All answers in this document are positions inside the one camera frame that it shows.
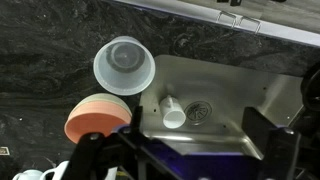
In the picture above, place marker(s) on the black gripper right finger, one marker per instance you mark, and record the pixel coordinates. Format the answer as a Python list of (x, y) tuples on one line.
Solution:
[(280, 150)]

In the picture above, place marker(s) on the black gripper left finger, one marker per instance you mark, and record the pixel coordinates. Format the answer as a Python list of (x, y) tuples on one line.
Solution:
[(90, 156)]

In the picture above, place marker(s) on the pink bowl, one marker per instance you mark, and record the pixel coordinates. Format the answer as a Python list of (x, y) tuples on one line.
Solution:
[(93, 120)]

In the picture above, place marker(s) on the beige bowl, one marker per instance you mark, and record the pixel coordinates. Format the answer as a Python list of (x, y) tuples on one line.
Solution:
[(110, 97)]

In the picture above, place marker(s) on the stainless steel sink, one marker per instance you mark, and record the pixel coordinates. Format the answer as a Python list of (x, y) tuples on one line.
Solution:
[(226, 86)]

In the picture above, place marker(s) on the round sink drain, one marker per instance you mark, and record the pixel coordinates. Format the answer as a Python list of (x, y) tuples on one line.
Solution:
[(198, 112)]

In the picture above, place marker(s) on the clear plastic tub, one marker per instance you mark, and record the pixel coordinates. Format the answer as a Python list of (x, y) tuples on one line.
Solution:
[(110, 83)]

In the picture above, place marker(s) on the small white mug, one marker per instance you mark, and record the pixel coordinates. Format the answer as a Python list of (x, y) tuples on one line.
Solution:
[(173, 118)]

